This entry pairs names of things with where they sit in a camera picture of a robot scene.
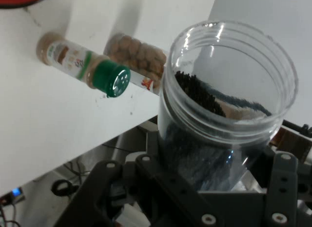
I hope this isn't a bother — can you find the white-lidded peanut jar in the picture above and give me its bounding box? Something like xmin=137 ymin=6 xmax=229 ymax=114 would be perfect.
xmin=103 ymin=33 xmax=169 ymax=96

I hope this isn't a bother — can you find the device with blue light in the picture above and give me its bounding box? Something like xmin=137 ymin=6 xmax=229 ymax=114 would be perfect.
xmin=11 ymin=186 xmax=26 ymax=203

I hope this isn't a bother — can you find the green-capped spice bottle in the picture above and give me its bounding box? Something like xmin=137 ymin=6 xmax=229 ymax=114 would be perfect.
xmin=36 ymin=31 xmax=132 ymax=98

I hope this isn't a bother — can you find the white table leg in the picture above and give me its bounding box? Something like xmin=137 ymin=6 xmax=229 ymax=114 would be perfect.
xmin=114 ymin=118 xmax=159 ymax=162

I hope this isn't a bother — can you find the clear jar of black seeds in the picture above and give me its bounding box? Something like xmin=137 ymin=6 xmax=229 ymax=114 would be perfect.
xmin=157 ymin=21 xmax=299 ymax=192

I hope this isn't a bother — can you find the red bowl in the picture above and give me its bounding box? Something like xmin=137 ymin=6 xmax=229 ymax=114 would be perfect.
xmin=0 ymin=0 xmax=56 ymax=9

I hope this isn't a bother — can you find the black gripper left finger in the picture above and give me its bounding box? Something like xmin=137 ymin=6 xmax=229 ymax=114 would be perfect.
xmin=55 ymin=130 xmax=220 ymax=227

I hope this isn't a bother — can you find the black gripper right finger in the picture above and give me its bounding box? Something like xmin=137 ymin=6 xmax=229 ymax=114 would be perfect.
xmin=248 ymin=148 xmax=312 ymax=227

